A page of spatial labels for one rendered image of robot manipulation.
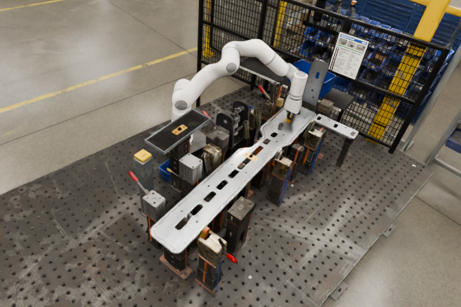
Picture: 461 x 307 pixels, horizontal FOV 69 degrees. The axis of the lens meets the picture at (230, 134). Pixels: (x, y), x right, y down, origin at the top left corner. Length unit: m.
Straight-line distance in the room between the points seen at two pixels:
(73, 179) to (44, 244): 0.44
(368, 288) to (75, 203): 2.08
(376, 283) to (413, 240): 0.58
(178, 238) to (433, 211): 2.60
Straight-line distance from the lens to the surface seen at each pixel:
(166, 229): 1.60
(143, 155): 1.68
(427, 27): 2.41
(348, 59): 2.54
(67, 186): 2.26
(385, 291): 2.90
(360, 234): 2.16
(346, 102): 2.53
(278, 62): 1.96
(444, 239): 3.45
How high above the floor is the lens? 2.33
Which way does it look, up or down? 40 degrees down
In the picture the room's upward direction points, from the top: 7 degrees clockwise
